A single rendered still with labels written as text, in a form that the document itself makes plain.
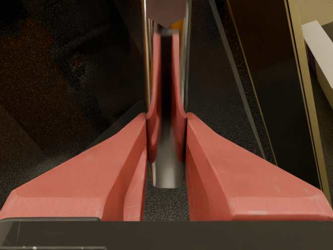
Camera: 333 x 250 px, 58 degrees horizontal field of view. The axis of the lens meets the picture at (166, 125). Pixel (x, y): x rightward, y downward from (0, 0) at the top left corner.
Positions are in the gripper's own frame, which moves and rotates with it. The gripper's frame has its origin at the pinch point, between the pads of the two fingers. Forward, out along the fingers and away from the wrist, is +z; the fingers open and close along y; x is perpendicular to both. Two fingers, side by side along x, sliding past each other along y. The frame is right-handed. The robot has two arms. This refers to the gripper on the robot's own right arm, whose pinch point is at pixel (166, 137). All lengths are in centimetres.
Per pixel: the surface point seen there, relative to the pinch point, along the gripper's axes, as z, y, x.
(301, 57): 5.6, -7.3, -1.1
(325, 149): 16.5, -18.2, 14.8
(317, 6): 49, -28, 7
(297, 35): 5.6, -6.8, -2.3
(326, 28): 44, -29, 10
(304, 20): 49, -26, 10
